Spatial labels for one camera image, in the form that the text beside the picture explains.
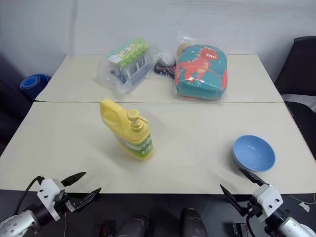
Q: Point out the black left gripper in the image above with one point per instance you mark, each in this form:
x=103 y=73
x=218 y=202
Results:
x=70 y=203

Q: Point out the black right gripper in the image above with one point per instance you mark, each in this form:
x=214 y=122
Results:
x=250 y=209

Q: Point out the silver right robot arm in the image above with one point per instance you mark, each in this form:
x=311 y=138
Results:
x=296 y=227

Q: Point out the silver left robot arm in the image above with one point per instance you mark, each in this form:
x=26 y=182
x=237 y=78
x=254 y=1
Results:
x=17 y=223

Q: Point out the blue bowl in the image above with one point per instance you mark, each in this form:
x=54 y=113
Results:
x=254 y=153

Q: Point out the yellow detergent bottle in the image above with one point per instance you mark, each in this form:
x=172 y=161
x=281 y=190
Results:
x=118 y=118

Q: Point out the small black floor block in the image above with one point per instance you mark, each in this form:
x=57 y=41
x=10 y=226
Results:
x=239 y=229

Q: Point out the dark rounded shape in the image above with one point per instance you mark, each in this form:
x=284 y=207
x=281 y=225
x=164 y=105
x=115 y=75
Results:
x=134 y=225
x=193 y=223

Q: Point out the white paper scrap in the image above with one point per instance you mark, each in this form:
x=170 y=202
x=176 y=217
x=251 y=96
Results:
x=304 y=207

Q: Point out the dark bulky furniture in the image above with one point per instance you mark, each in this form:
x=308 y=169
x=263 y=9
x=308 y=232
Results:
x=11 y=98

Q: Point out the blue rolled mat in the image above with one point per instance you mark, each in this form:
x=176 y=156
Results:
x=33 y=85

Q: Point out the clear plastic tube pack bag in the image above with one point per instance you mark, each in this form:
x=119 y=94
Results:
x=103 y=76

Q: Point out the teal dinosaur backpack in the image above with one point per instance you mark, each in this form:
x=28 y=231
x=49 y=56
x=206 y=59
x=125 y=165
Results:
x=200 y=74

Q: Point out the black office chair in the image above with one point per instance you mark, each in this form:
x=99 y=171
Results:
x=300 y=66

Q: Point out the green-capped test tube pack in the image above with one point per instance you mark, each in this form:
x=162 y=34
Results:
x=128 y=53

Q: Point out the clear plastic backpack bag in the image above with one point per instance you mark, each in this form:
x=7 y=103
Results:
x=184 y=37

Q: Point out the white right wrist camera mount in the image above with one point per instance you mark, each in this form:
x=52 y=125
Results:
x=269 y=197

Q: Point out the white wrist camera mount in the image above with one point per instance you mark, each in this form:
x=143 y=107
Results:
x=269 y=197
x=49 y=191

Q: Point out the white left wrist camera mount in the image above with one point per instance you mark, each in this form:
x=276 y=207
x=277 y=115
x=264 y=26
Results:
x=49 y=191

